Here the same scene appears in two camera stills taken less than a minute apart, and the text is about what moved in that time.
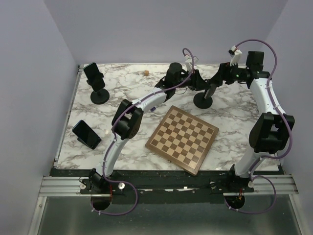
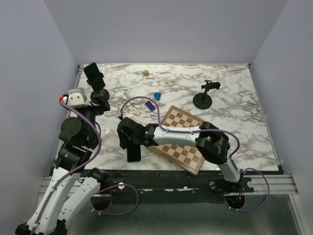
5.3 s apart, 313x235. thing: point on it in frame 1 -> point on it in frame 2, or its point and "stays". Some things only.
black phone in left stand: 92,74 stays
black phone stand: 100,96 stays
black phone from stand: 210,91 -> 134,153
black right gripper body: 233,73 -> 125,141
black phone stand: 200,102 stays
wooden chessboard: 183,139 stays
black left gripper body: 191,83 -> 100,109
